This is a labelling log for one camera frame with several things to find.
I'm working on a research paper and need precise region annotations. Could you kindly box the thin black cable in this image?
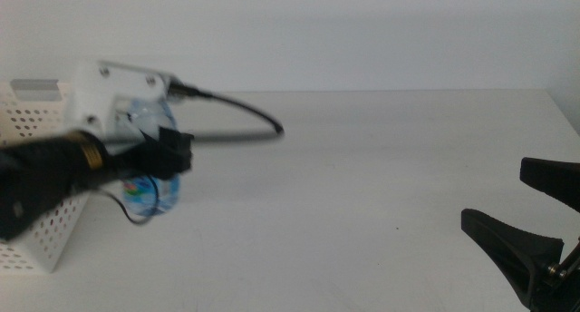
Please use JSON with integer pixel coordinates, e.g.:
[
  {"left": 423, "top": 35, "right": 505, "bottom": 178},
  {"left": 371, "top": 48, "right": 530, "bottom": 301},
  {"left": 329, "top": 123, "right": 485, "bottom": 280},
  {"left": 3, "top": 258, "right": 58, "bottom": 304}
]
[{"left": 96, "top": 175, "right": 160, "bottom": 227}]

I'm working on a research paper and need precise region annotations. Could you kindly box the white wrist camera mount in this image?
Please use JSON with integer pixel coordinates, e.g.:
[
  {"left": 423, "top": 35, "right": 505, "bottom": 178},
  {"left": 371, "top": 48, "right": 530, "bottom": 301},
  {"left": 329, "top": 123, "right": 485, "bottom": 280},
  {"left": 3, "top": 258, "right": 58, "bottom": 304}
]
[{"left": 63, "top": 59, "right": 177, "bottom": 139}]

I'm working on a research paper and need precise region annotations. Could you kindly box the white perforated plastic basket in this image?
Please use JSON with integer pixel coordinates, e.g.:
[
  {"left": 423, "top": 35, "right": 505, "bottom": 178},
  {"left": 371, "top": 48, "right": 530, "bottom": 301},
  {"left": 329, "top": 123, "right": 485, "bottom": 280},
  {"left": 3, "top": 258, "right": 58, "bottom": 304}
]
[{"left": 0, "top": 79, "right": 92, "bottom": 275}]

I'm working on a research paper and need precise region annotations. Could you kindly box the clear water bottle blue cap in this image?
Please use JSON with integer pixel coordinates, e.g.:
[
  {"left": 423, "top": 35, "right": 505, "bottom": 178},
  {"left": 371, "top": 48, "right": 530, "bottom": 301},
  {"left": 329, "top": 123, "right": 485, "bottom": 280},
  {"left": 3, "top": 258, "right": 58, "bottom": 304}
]
[{"left": 115, "top": 97, "right": 182, "bottom": 218}]

